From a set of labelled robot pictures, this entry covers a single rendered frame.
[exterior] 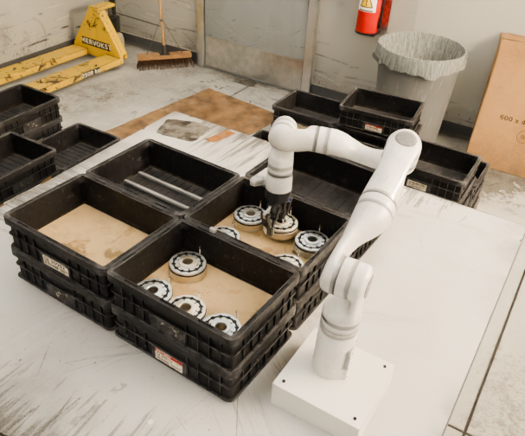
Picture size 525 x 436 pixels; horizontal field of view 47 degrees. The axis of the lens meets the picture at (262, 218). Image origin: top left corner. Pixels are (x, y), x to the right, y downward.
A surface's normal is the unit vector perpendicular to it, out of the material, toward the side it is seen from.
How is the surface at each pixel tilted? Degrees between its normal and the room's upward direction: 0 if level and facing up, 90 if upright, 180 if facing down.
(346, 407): 2
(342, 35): 90
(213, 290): 0
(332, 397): 2
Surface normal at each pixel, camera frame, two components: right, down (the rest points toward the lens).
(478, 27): -0.51, 0.47
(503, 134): -0.48, 0.25
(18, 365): 0.05, -0.82
